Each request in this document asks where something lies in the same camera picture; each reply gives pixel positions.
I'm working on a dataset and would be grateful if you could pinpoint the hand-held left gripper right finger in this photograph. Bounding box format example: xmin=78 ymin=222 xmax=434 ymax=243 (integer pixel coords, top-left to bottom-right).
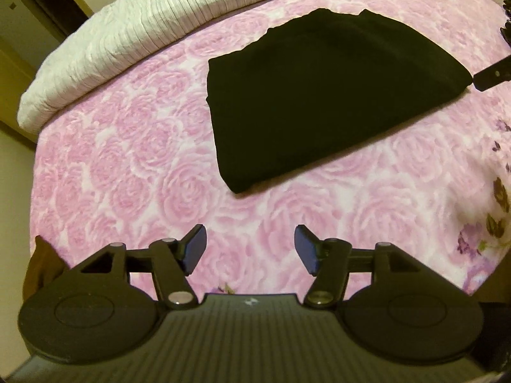
xmin=294 ymin=224 xmax=428 ymax=309

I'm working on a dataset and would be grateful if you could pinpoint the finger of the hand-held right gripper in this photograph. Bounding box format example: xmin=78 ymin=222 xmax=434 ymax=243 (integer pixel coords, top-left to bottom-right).
xmin=473 ymin=56 xmax=511 ymax=92
xmin=500 ymin=0 xmax=511 ymax=47

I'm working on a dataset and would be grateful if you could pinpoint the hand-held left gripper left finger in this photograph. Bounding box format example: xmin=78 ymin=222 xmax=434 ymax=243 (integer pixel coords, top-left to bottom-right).
xmin=80 ymin=223 xmax=208 ymax=309

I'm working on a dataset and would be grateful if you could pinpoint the black hoodie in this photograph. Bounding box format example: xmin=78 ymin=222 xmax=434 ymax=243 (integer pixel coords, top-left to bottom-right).
xmin=206 ymin=8 xmax=472 ymax=194

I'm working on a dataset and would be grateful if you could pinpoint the white floral bed sheet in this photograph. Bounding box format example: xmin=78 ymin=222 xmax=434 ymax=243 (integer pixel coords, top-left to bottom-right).
xmin=454 ymin=115 xmax=511 ymax=295

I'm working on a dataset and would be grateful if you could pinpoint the pink rose blanket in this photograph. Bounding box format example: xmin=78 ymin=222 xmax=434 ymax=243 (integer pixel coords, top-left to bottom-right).
xmin=30 ymin=0 xmax=511 ymax=301

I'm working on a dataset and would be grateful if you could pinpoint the brown cloth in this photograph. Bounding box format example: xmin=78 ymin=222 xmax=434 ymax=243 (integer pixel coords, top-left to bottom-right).
xmin=23 ymin=234 xmax=69 ymax=303

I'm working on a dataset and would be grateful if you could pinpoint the white ribbed quilt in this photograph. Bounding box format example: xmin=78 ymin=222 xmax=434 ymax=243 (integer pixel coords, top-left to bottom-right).
xmin=16 ymin=0 xmax=402 ymax=133

